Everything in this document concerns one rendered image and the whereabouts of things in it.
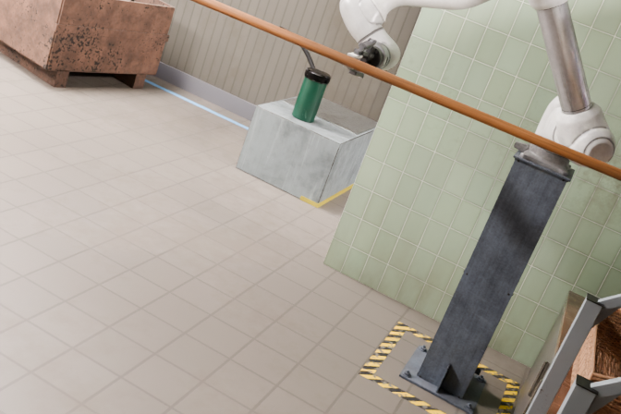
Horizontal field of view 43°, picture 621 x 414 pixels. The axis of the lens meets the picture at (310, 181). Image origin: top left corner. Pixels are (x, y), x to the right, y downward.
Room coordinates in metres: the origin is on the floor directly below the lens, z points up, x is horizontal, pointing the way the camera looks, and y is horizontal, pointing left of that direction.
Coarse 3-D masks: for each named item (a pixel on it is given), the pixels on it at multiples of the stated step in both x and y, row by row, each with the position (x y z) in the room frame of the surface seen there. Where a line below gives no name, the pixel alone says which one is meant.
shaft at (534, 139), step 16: (192, 0) 2.53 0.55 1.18; (208, 0) 2.51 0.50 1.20; (240, 16) 2.48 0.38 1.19; (272, 32) 2.45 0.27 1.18; (288, 32) 2.44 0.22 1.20; (320, 48) 2.40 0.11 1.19; (352, 64) 2.37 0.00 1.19; (368, 64) 2.37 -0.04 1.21; (384, 80) 2.34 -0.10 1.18; (400, 80) 2.33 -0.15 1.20; (432, 96) 2.30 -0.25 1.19; (464, 112) 2.27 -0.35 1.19; (480, 112) 2.27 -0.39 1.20; (496, 128) 2.25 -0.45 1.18; (512, 128) 2.23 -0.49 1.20; (544, 144) 2.21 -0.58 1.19; (560, 144) 2.21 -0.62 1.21; (576, 160) 2.18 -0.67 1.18; (592, 160) 2.17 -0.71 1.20
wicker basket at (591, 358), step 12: (600, 324) 2.39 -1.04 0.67; (612, 324) 2.38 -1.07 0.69; (588, 336) 2.22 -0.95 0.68; (600, 336) 2.39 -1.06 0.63; (612, 336) 2.38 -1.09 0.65; (588, 348) 2.12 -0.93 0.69; (600, 348) 2.38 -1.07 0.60; (612, 348) 2.37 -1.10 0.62; (576, 360) 2.23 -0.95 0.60; (588, 360) 2.01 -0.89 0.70; (600, 360) 2.31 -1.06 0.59; (612, 360) 2.34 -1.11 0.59; (576, 372) 2.11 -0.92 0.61; (588, 372) 1.90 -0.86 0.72; (600, 372) 2.22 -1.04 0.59; (612, 372) 2.25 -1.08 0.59
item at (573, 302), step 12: (576, 300) 2.78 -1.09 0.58; (564, 312) 2.65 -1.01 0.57; (576, 312) 2.66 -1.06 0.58; (564, 324) 2.51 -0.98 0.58; (552, 336) 2.70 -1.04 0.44; (564, 336) 2.41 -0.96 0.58; (552, 348) 2.51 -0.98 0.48; (540, 360) 2.69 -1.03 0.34; (552, 360) 2.34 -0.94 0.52; (540, 372) 2.35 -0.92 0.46; (528, 384) 2.68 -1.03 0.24; (540, 384) 2.21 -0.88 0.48; (564, 384) 2.07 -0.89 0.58; (528, 396) 2.49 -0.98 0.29; (564, 396) 2.00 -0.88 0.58; (516, 408) 2.67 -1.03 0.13; (552, 408) 1.91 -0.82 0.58
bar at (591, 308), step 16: (592, 304) 1.78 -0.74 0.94; (608, 304) 1.78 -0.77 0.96; (576, 320) 1.79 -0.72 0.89; (592, 320) 1.78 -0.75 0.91; (576, 336) 1.78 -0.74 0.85; (560, 352) 1.79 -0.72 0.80; (576, 352) 1.78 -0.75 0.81; (560, 368) 1.78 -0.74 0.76; (544, 384) 1.79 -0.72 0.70; (560, 384) 1.78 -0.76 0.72; (576, 384) 1.33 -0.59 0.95; (592, 384) 1.34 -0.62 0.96; (608, 384) 1.32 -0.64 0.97; (544, 400) 1.78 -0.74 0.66; (576, 400) 1.32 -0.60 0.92; (592, 400) 1.32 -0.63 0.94; (608, 400) 1.33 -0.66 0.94
